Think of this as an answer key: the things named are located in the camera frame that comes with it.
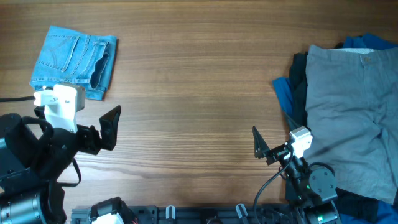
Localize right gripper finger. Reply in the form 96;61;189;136
284;113;301;131
252;126;270;159

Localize light blue denim jeans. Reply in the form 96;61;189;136
29;26;117;101

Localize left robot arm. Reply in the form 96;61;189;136
1;106;121;223

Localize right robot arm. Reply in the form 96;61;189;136
252;126;341;223

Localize grey shorts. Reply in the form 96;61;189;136
305;45;397;204

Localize black garment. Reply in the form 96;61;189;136
289;52;379;223

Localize dark blue garment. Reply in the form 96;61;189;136
272;34;397;223

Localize right black cable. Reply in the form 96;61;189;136
252;152;295;224

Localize black cable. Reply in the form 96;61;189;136
0;95;36;103
252;152;295;224

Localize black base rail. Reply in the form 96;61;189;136
70;203;341;224

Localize left black cable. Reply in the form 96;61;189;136
0;95;36;103

